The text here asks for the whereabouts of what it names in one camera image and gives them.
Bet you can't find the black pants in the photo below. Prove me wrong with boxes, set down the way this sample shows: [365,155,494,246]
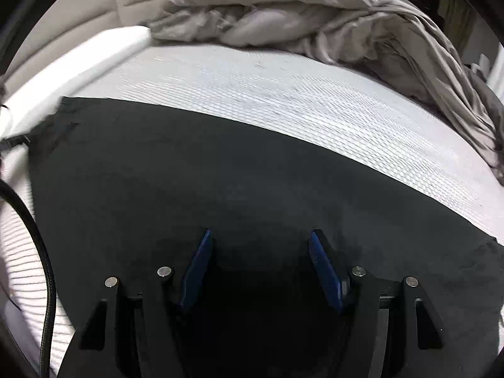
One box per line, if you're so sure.
[28,97,503,377]

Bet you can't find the white honeycomb-pattern mattress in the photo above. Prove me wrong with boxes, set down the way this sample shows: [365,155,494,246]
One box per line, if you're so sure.
[1,26,503,377]

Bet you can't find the grey rumpled duvet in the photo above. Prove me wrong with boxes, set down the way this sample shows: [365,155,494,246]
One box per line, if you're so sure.
[149,0,503,178]

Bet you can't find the beige upholstered headboard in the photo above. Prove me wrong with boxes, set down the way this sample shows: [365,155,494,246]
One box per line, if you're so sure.
[5,0,162,95]

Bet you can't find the black braided right cable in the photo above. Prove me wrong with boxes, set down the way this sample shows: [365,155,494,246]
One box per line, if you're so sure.
[0,178,58,378]

